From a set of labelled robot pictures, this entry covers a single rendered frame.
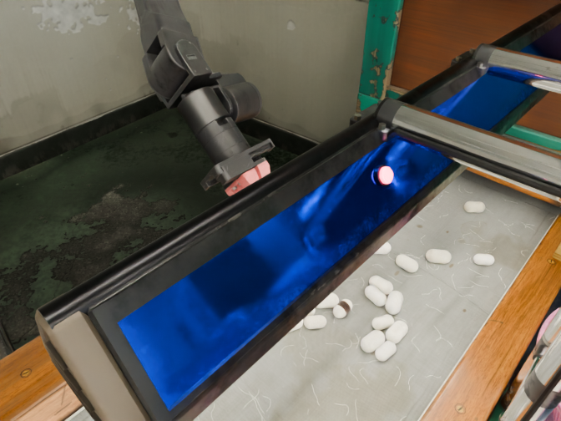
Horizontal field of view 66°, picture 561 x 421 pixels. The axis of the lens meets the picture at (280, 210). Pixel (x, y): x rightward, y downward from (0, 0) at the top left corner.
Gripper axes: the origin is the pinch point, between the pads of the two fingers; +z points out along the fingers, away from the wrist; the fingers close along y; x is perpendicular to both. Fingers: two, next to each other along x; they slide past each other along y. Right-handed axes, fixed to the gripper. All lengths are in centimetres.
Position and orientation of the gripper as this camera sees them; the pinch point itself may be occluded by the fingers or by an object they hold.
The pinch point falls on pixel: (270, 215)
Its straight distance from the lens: 60.4
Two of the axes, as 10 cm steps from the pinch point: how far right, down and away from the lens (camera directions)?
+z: 5.5, 8.4, -0.1
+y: 7.0, -4.5, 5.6
